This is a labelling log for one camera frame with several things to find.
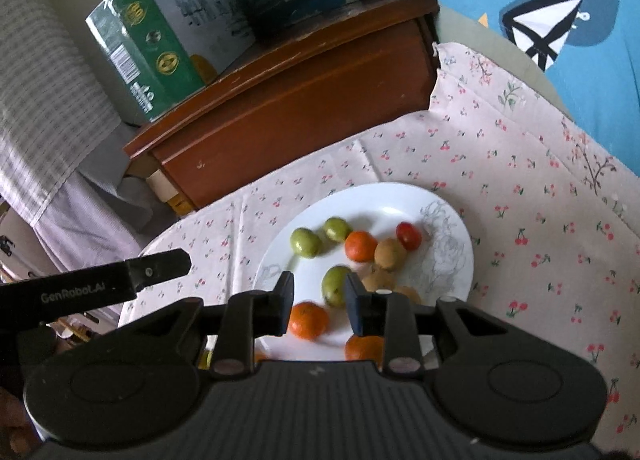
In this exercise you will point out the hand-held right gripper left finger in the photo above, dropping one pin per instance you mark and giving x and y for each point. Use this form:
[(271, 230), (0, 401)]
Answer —
[(284, 305)]

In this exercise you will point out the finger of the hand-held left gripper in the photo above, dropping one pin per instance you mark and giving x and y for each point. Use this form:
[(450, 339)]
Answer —
[(160, 267)]

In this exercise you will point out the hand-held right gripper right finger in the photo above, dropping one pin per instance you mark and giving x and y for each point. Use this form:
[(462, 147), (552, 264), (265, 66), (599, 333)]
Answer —
[(356, 305)]

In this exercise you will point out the oval green jujube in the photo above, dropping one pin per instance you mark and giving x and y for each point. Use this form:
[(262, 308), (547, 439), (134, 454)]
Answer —
[(336, 229), (334, 285), (305, 241)]

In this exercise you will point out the brown kiwi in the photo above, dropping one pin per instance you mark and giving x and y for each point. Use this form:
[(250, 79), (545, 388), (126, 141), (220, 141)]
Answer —
[(378, 280), (390, 253)]

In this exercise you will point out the small orange mandarin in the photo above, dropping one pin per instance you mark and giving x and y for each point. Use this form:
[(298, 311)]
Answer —
[(361, 245)]

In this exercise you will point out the red cherry tomato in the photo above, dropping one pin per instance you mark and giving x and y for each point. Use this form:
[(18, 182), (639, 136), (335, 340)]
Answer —
[(408, 235)]

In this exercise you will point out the white patterned plate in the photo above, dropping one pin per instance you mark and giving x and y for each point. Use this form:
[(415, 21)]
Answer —
[(380, 205)]

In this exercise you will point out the person's left hand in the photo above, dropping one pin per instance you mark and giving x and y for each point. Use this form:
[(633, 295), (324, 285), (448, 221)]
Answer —
[(12, 435)]

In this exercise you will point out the cherry print tablecloth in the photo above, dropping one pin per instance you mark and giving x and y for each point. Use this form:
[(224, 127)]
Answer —
[(525, 265)]

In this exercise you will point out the brown wooden nightstand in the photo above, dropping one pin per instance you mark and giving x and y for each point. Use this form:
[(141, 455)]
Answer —
[(300, 125)]

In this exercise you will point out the checkered lilac hanging cloth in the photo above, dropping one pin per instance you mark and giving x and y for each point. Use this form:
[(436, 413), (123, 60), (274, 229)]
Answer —
[(50, 90)]

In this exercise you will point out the green printed carton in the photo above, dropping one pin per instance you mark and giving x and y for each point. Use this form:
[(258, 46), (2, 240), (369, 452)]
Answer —
[(150, 40)]

